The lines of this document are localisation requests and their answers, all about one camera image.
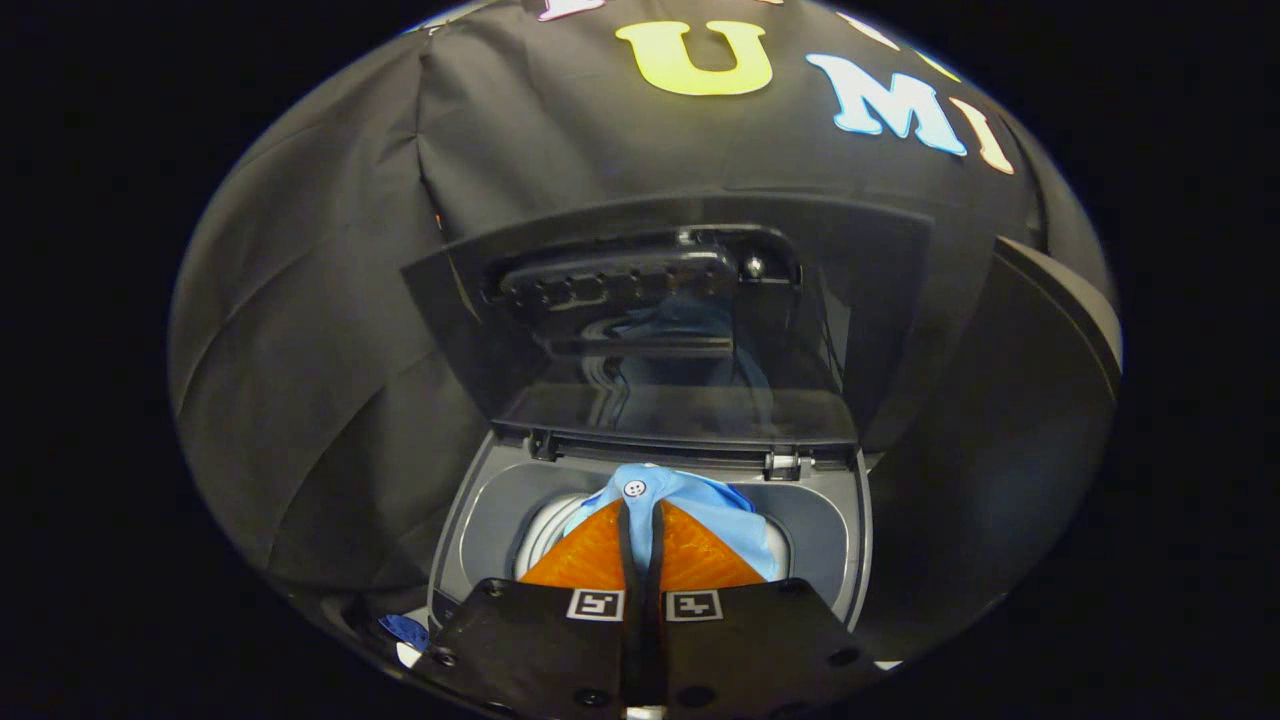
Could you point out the black backdrop cloth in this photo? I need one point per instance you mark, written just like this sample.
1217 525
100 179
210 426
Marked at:
320 320

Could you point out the light blue polo shirt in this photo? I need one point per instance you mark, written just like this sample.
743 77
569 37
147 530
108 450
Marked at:
720 510

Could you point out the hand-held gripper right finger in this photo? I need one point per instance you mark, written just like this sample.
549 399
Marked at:
760 640

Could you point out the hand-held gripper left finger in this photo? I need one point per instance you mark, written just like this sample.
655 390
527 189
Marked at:
530 640

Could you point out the dark washing machine lid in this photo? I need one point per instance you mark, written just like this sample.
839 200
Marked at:
860 300

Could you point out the small blue scrap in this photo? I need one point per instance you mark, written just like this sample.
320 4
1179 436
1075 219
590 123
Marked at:
406 630

